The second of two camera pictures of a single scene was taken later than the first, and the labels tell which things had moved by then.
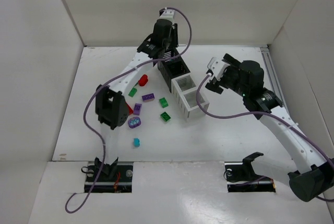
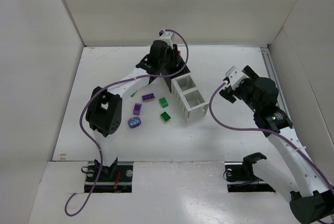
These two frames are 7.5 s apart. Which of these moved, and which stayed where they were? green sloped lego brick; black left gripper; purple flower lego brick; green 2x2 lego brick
Moved: black left gripper
Stayed: green 2x2 lego brick; green sloped lego brick; purple flower lego brick
